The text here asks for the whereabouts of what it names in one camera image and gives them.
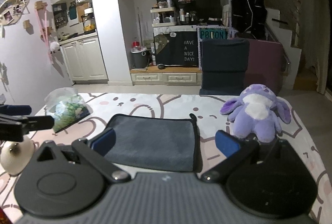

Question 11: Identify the purple and grey towel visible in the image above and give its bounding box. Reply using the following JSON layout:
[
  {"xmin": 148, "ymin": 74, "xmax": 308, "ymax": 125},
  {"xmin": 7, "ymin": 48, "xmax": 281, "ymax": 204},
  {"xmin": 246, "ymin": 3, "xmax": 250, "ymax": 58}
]
[{"xmin": 103, "ymin": 114, "xmax": 203, "ymax": 173}]

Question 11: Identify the dark folded chair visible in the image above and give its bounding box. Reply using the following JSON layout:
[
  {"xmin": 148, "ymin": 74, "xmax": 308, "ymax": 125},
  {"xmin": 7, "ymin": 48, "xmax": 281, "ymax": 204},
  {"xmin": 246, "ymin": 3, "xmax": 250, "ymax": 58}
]
[{"xmin": 200, "ymin": 38, "xmax": 250, "ymax": 95}]

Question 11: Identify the white storage rack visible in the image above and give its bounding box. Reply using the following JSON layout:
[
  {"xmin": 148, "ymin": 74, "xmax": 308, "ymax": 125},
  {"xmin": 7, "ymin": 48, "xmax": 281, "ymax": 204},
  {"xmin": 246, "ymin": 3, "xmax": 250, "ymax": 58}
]
[{"xmin": 150, "ymin": 7, "xmax": 177, "ymax": 28}]

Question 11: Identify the green floral tissue pack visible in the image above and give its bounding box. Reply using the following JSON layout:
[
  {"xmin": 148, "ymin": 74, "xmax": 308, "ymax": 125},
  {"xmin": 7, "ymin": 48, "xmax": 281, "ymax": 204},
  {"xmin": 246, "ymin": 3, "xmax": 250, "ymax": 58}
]
[{"xmin": 44, "ymin": 87, "xmax": 90, "ymax": 133}]

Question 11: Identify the black have a nice day cloth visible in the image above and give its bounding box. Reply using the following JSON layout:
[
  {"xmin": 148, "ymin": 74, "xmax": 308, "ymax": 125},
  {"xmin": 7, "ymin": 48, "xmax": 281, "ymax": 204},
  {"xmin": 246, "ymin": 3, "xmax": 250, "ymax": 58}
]
[{"xmin": 154, "ymin": 31, "xmax": 199, "ymax": 67}]

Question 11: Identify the white drawer cabinet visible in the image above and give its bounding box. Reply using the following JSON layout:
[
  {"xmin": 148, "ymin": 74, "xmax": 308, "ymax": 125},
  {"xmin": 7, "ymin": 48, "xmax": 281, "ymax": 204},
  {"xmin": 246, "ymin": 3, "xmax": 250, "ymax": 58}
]
[{"xmin": 130, "ymin": 66, "xmax": 202, "ymax": 86}]

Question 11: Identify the dark grey trash bin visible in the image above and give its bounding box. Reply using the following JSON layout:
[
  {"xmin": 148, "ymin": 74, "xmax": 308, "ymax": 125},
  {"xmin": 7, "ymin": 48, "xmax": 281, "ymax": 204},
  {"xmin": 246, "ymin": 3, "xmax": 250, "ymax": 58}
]
[{"xmin": 131, "ymin": 41, "xmax": 149, "ymax": 69}]

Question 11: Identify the white kitchen cabinet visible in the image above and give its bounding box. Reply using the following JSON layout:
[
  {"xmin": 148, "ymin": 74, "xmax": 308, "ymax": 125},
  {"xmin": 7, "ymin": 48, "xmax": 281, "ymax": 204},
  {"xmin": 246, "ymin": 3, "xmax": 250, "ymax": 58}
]
[{"xmin": 60, "ymin": 33, "xmax": 108, "ymax": 83}]

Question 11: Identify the cream cat-ear cup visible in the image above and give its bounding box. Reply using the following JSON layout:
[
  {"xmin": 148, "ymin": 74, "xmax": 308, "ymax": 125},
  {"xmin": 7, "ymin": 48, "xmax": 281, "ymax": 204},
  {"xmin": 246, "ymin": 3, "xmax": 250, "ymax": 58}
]
[{"xmin": 1, "ymin": 136, "xmax": 35, "ymax": 176}]

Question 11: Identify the purple plush toy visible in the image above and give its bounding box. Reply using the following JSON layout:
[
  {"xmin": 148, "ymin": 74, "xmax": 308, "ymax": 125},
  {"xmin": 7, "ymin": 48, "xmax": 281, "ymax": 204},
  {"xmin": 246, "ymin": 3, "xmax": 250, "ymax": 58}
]
[{"xmin": 220, "ymin": 84, "xmax": 291, "ymax": 144}]

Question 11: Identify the bunny print tablecloth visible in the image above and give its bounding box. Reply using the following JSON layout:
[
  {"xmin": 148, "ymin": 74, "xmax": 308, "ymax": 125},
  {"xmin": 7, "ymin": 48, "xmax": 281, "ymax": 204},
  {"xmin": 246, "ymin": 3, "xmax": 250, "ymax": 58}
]
[{"xmin": 0, "ymin": 92, "xmax": 329, "ymax": 224}]

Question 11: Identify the teal lettered sign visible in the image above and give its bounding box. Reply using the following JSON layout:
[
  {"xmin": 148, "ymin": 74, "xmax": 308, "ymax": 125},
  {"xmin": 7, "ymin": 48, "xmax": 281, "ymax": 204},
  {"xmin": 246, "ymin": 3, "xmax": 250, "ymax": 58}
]
[{"xmin": 198, "ymin": 26, "xmax": 228, "ymax": 40}]

